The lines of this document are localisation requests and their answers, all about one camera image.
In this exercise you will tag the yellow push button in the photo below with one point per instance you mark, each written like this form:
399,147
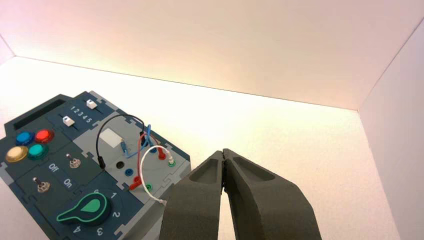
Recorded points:
16,154

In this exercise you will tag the teal push button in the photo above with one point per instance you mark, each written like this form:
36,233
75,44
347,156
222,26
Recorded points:
37,151

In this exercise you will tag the blue grey control box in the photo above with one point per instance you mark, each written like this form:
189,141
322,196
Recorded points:
86,174

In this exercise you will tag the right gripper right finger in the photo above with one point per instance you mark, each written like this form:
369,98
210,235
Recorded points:
265,208

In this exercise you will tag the green banana socket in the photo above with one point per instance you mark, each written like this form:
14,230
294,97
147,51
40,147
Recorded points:
149,187
172,164

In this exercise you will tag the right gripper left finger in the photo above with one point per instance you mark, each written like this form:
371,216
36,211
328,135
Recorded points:
195,205

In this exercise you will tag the white slider cap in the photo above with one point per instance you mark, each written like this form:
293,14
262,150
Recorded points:
68,121
91,104

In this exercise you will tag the black banana socket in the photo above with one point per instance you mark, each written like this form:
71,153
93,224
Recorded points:
120,164

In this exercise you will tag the green rotary knob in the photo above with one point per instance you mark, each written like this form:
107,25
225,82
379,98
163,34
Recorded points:
92,215

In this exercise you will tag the white label plate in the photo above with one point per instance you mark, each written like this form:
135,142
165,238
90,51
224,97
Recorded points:
111,138

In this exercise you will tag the red push button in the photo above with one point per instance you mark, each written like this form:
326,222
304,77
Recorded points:
44,136

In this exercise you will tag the blue push button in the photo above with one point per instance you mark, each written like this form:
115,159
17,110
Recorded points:
24,138

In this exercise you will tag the blue banana socket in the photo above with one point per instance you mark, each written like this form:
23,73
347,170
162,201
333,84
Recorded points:
128,172

